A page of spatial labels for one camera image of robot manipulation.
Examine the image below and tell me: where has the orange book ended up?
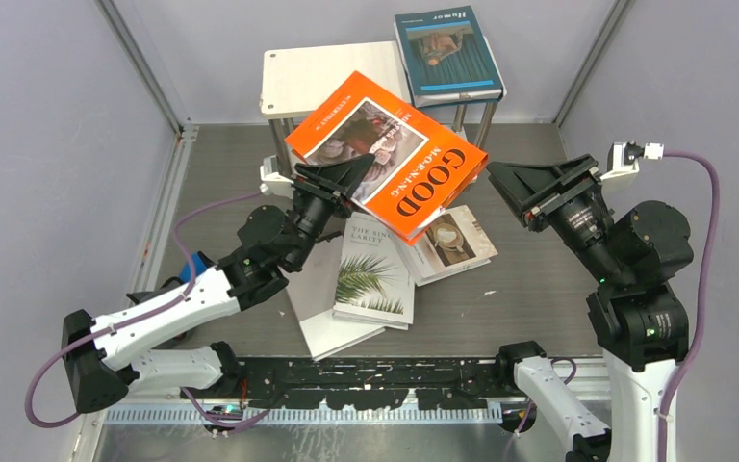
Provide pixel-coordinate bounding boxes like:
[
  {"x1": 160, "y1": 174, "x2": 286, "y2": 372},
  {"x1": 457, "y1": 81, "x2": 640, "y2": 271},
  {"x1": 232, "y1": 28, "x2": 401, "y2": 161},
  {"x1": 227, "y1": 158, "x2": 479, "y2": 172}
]
[{"x1": 285, "y1": 71, "x2": 488, "y2": 245}]

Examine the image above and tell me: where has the white palm leaf book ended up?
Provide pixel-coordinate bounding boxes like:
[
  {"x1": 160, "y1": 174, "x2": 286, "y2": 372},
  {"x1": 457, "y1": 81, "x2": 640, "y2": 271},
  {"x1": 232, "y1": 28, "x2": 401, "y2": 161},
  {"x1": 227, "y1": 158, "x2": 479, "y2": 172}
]
[{"x1": 333, "y1": 213, "x2": 415, "y2": 330}]

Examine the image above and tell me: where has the teal Humor book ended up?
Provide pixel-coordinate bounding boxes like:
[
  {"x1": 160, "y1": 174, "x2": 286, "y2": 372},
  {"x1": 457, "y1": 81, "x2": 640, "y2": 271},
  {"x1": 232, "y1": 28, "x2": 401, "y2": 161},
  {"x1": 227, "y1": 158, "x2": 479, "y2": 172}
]
[{"x1": 395, "y1": 6, "x2": 506, "y2": 108}]

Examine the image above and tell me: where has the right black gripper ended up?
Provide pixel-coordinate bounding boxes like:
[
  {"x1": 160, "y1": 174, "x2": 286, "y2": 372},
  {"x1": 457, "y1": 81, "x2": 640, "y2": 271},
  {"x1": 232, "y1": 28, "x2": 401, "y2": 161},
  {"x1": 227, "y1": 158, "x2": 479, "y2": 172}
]
[{"x1": 485, "y1": 148, "x2": 625, "y2": 280}]

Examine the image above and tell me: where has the white two-tier shelf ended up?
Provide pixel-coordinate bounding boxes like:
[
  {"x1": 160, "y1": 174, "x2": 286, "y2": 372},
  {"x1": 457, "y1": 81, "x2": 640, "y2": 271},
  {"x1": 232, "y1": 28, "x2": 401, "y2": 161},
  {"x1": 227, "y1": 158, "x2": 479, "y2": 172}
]
[{"x1": 259, "y1": 40, "x2": 508, "y2": 201}]

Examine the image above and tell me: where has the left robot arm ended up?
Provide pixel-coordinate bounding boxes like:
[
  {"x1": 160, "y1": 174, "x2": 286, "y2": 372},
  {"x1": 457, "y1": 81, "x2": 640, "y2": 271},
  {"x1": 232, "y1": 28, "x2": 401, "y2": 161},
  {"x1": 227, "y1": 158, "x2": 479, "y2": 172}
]
[{"x1": 63, "y1": 154, "x2": 375, "y2": 414}]

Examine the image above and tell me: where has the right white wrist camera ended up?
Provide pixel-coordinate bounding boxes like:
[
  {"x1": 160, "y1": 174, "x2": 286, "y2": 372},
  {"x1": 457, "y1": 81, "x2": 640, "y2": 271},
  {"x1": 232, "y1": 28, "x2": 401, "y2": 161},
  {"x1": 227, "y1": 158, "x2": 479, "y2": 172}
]
[{"x1": 600, "y1": 141, "x2": 664, "y2": 193}]

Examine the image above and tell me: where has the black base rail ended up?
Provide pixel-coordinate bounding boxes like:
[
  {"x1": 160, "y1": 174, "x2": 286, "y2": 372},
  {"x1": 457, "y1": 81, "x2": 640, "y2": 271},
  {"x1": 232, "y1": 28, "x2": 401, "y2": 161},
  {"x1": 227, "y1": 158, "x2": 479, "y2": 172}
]
[{"x1": 191, "y1": 357, "x2": 526, "y2": 411}]

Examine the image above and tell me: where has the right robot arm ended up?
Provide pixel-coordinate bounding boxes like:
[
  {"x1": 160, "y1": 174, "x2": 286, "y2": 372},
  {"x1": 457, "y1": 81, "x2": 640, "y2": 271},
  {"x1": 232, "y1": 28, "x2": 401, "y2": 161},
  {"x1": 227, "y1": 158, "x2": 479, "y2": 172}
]
[{"x1": 487, "y1": 155, "x2": 694, "y2": 461}]

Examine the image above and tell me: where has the white coffee cover book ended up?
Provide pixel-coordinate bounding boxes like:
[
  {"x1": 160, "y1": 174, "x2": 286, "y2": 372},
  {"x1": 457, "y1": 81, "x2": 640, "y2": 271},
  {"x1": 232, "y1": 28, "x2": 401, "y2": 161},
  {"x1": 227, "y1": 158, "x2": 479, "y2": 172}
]
[{"x1": 395, "y1": 205, "x2": 498, "y2": 287}]

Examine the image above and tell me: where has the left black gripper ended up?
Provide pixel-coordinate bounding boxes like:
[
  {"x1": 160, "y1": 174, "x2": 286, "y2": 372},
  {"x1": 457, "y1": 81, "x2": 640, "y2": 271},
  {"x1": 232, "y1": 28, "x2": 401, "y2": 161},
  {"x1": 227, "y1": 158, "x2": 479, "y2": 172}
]
[{"x1": 286, "y1": 154, "x2": 377, "y2": 270}]

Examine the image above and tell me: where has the white slotted cable duct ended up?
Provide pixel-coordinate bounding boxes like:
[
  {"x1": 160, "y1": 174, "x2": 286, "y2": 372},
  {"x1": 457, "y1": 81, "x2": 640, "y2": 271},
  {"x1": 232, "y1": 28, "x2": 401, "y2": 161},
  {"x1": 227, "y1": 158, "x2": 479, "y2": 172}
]
[{"x1": 104, "y1": 403, "x2": 502, "y2": 425}]

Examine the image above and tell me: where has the grey white notebook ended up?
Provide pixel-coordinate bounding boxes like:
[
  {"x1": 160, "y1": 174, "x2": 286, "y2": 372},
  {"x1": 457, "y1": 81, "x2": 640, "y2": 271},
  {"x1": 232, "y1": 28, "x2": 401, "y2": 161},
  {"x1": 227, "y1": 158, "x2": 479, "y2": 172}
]
[{"x1": 286, "y1": 236, "x2": 385, "y2": 361}]

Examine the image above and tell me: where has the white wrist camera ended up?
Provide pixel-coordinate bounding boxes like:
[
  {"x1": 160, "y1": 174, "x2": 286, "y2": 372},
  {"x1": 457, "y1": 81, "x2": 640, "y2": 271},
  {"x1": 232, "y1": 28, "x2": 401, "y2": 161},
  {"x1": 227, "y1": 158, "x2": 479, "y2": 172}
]
[
  {"x1": 600, "y1": 141, "x2": 664, "y2": 193},
  {"x1": 260, "y1": 165, "x2": 293, "y2": 199}
]

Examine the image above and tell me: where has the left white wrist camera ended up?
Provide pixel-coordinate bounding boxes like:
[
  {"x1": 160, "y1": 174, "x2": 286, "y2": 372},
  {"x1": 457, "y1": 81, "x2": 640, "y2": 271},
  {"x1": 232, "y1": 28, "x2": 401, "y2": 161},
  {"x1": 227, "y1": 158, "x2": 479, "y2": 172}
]
[{"x1": 260, "y1": 165, "x2": 293, "y2": 199}]

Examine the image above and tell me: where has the blue grey cloth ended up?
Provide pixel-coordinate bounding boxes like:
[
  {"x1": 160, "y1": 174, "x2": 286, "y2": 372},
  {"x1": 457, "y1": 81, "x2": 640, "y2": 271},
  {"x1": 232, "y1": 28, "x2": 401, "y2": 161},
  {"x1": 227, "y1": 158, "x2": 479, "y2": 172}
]
[{"x1": 125, "y1": 250, "x2": 217, "y2": 304}]

